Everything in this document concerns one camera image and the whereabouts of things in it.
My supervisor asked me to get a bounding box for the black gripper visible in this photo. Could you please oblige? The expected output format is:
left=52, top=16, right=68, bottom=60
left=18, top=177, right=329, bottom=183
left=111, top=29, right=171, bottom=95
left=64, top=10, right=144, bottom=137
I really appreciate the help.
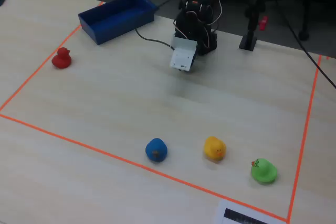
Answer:
left=179, top=48, right=201, bottom=73

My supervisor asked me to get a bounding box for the red rubber duck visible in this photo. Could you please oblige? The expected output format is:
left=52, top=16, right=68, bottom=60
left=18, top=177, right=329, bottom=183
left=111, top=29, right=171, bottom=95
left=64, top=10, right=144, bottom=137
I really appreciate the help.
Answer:
left=51, top=47, right=72, bottom=69

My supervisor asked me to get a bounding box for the yellow rubber duck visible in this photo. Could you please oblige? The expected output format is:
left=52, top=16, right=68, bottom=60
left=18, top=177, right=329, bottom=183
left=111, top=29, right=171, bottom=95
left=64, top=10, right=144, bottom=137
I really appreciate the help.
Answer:
left=203, top=136, right=227, bottom=161

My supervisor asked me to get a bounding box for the blue plastic box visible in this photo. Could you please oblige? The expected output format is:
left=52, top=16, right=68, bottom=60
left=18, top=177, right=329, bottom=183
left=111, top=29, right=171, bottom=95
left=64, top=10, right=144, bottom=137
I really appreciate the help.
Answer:
left=77, top=0, right=159, bottom=46

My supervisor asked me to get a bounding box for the blue rubber duck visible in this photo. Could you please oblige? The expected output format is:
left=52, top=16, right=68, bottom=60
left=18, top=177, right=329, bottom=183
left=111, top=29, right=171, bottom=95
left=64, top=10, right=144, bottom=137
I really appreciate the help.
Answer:
left=145, top=137, right=169, bottom=164

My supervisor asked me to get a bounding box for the green rubber duck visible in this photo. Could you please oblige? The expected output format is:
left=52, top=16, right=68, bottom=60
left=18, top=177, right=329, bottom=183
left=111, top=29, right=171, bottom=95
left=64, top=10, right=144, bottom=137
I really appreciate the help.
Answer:
left=250, top=158, right=278, bottom=185

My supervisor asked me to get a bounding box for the black stand with red clamp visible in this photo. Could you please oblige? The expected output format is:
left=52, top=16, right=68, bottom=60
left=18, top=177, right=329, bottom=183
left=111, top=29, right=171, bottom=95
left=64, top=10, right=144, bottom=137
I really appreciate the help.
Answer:
left=238, top=0, right=271, bottom=51

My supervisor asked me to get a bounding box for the red clamp knob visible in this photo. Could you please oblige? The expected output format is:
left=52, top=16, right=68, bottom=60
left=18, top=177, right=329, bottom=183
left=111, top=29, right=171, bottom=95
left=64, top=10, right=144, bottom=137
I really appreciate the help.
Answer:
left=258, top=16, right=269, bottom=31

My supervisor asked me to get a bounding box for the black chair caster wheel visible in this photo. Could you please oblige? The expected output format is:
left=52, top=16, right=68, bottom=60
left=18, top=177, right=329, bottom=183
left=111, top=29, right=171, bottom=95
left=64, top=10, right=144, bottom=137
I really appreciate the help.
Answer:
left=298, top=28, right=310, bottom=41

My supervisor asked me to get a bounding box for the orange tape strip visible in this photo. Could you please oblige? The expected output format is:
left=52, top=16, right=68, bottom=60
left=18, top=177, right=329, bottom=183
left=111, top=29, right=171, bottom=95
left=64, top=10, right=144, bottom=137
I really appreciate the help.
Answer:
left=0, top=1, right=105, bottom=112
left=0, top=113, right=289, bottom=222
left=286, top=55, right=323, bottom=223

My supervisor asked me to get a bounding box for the white paper with black print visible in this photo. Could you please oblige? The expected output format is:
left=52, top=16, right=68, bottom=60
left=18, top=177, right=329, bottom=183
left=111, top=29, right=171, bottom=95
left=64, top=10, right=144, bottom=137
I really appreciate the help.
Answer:
left=214, top=199, right=287, bottom=224

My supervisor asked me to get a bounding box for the thin black camera cable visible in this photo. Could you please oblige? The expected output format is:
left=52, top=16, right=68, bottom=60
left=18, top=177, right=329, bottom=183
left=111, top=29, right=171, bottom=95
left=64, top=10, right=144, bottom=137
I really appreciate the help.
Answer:
left=134, top=27, right=176, bottom=50

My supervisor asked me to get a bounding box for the long black cable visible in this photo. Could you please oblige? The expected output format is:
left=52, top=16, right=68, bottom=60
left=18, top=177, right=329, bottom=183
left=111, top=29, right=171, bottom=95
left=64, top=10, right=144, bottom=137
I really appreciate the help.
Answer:
left=272, top=0, right=336, bottom=90

